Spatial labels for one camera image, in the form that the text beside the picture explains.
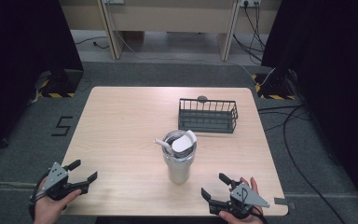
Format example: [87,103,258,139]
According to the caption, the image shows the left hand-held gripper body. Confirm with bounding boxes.
[38,161,76,202]

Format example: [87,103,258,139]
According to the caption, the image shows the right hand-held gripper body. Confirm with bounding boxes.
[219,182,271,220]

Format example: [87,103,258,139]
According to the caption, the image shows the white tumbler cup with lid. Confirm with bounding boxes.
[160,129,199,185]

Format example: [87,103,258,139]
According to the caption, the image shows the person's right hand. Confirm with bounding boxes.
[218,176,265,224]

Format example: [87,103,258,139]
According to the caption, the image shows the person's left hand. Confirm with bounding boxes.
[33,176,83,224]

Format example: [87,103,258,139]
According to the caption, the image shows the white drinking straw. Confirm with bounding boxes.
[153,138,172,151]

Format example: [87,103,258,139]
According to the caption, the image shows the black stand base striped tape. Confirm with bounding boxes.
[35,68,85,99]
[251,68,299,101]

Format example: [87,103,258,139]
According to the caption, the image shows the black curtain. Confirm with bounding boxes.
[261,0,358,216]
[0,0,84,162]

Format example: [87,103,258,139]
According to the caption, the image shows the beige desk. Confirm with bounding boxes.
[59,0,283,62]

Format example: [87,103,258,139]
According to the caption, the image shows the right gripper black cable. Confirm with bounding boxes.
[241,188,269,224]

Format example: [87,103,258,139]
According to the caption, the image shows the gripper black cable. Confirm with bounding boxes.
[28,177,48,220]
[241,188,269,224]

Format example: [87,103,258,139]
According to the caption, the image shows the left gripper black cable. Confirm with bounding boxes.
[28,177,48,220]

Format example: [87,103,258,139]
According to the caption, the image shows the dark wire basket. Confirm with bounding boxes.
[177,98,240,134]

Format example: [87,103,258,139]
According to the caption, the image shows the long black floor cable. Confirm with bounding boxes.
[256,104,348,224]

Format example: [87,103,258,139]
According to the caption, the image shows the thin black floor cable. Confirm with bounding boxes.
[74,35,110,50]

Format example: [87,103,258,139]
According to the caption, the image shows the bundle of black cables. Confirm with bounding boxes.
[232,2,268,65]

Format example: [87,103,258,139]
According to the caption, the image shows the white wall socket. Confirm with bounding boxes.
[240,0,262,8]

